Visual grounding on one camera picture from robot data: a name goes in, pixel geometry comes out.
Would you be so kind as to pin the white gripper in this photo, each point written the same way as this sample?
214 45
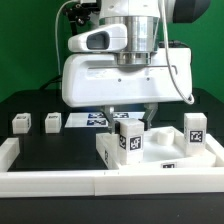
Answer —
93 77

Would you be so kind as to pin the white square tabletop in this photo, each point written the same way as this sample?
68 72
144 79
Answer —
156 155

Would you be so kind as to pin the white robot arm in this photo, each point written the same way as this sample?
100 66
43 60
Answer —
120 61

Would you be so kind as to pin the white marker tag sheet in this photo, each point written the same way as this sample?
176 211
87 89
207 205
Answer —
97 119

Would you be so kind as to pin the white U-shaped obstacle fence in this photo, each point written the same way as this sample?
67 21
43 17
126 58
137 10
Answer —
111 182

